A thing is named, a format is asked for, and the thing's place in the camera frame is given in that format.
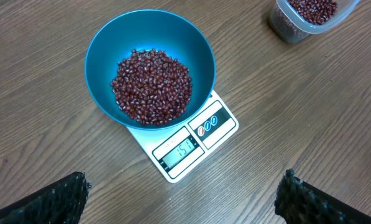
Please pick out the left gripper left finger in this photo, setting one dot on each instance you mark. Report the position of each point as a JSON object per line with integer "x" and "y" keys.
{"x": 60, "y": 202}

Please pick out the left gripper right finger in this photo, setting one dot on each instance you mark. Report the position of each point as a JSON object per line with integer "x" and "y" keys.
{"x": 299, "y": 202}

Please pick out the red beans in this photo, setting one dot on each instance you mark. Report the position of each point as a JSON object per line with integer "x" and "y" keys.
{"x": 256, "y": 73}

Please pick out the blue metal bowl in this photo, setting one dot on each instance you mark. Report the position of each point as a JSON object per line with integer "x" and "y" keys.
{"x": 145, "y": 29}

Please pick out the white kitchen scale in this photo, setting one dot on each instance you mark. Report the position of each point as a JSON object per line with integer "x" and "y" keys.
{"x": 176, "y": 151}

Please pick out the clear plastic container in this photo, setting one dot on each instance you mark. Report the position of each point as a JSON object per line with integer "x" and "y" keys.
{"x": 293, "y": 21}

